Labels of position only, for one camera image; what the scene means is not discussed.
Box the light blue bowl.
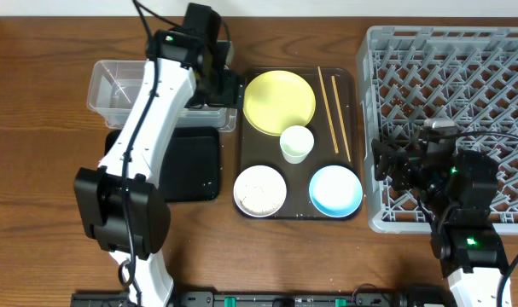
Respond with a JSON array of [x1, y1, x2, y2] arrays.
[[308, 165, 364, 218]]

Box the left wooden chopstick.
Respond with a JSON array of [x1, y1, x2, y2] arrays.
[[317, 66, 339, 154]]

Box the yellow plastic plate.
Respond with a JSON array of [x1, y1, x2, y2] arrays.
[[243, 70, 316, 136]]

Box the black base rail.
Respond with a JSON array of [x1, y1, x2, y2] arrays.
[[70, 292, 449, 307]]

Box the grey plastic dishwasher rack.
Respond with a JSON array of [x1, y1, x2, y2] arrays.
[[357, 26, 518, 235]]

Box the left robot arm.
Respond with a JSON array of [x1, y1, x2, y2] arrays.
[[73, 3, 245, 306]]

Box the clear plastic bin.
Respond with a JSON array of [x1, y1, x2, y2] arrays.
[[87, 60, 237, 132]]

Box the black plastic tray bin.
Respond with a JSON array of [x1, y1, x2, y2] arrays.
[[103, 126, 221, 203]]

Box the wooden chopstick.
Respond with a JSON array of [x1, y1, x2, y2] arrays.
[[317, 66, 339, 154], [331, 75, 352, 162]]

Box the dark brown serving tray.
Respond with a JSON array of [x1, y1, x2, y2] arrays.
[[237, 67, 363, 220]]

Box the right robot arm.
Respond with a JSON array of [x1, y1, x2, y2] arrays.
[[371, 128, 513, 306]]

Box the white paper cup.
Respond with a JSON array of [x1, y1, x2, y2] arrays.
[[279, 125, 314, 165]]

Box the white bowl with crumbs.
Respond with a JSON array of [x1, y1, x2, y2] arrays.
[[233, 165, 288, 218]]

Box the right wooden chopstick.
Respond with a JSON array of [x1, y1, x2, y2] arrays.
[[331, 75, 352, 162]]

